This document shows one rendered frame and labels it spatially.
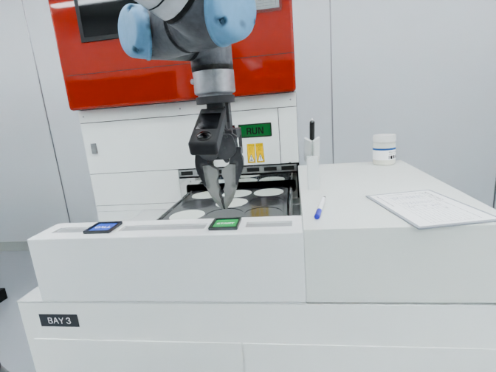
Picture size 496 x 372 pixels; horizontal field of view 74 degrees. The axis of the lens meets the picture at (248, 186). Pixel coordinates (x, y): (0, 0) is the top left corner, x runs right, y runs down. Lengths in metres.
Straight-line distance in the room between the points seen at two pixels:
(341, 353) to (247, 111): 0.81
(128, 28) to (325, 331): 0.61
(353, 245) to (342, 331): 0.17
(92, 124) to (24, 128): 2.18
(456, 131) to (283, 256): 2.44
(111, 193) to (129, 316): 0.74
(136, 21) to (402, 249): 0.55
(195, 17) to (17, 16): 3.15
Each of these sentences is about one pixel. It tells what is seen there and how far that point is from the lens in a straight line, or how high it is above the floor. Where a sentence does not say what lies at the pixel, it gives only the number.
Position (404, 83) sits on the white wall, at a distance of 2.79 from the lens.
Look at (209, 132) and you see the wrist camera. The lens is 0.54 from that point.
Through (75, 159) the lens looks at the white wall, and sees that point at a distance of 3.30.
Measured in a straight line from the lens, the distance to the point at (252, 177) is 1.20.
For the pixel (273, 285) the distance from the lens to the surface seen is 0.64.
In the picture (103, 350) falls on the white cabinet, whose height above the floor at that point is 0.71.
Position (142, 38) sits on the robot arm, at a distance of 0.53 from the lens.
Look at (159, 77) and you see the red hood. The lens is 1.22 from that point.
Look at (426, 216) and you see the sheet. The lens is 0.67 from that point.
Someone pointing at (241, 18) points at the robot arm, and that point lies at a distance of 0.44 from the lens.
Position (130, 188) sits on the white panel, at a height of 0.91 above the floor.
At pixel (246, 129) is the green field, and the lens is 1.19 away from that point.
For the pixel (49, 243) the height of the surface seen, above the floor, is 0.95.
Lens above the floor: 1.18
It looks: 13 degrees down
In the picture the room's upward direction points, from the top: 5 degrees counter-clockwise
